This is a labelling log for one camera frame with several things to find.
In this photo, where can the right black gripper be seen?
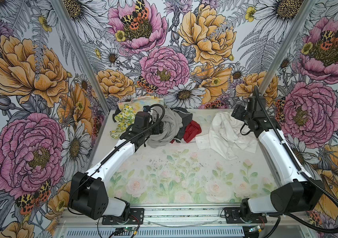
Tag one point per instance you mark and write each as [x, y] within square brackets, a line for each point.
[238, 111]

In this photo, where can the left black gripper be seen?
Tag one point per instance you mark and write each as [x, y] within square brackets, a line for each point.
[158, 129]

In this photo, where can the white cloth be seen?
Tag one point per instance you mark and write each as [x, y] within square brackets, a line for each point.
[225, 138]

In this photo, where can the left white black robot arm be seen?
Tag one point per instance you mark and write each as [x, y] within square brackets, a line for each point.
[88, 194]

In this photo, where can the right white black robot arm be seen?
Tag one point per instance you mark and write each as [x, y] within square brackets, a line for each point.
[294, 193]

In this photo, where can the dark grey cloth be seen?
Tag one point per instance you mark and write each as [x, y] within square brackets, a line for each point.
[186, 117]

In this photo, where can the red cloth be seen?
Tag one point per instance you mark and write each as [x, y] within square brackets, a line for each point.
[187, 133]

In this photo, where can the yellow green patterned cloth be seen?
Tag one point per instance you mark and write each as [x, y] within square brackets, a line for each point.
[126, 111]

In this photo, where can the small green circuit board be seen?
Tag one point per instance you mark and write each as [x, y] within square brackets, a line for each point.
[125, 230]

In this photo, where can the right small circuit board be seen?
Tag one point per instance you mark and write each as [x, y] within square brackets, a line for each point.
[255, 229]

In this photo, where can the right aluminium corner post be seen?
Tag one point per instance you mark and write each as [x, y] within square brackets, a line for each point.
[296, 26]

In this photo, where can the aluminium corner post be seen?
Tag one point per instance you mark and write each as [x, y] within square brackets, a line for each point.
[69, 29]
[296, 26]

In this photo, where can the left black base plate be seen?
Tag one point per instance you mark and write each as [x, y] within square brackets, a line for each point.
[133, 216]

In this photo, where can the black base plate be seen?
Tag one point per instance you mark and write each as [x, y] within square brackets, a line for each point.
[232, 215]
[133, 216]

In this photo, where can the aluminium front rail frame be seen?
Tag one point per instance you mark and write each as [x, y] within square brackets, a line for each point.
[165, 221]

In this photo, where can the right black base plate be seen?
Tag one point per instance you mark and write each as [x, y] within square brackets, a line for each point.
[232, 215]

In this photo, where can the left aluminium corner post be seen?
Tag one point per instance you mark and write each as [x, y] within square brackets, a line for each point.
[69, 29]

